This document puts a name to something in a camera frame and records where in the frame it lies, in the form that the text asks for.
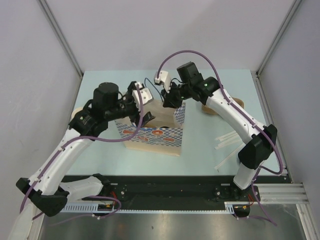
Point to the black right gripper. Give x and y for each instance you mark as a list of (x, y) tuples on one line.
[(169, 100)]

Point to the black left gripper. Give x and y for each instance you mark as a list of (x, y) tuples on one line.
[(135, 117)]

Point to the blue checkered paper bag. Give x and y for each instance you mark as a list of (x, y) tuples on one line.
[(151, 139)]

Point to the white straw front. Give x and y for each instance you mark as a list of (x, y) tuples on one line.
[(228, 157)]

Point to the white straw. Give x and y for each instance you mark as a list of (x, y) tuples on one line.
[(227, 143), (227, 139), (226, 135), (228, 157)]

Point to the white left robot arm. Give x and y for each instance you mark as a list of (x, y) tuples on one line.
[(45, 188)]

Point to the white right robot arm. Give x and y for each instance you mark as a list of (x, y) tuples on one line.
[(259, 140)]

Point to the stack of brown paper cups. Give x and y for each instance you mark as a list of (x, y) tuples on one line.
[(75, 111)]

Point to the white wrapped straw back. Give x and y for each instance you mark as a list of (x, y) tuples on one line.
[(226, 135)]

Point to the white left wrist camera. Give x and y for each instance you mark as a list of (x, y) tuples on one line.
[(141, 95)]

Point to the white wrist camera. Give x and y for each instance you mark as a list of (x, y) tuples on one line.
[(141, 95), (164, 79)]

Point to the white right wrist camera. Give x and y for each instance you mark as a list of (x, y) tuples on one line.
[(164, 79)]

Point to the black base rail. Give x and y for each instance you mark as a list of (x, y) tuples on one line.
[(178, 193)]

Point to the aluminium frame post left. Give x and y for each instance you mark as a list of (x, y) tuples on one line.
[(55, 26)]

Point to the aluminium frame post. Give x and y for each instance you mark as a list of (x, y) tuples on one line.
[(55, 26), (279, 35)]

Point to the aluminium frame post right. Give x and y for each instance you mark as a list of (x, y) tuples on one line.
[(279, 35)]

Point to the aluminium frame rail right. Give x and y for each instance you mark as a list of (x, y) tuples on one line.
[(286, 194)]

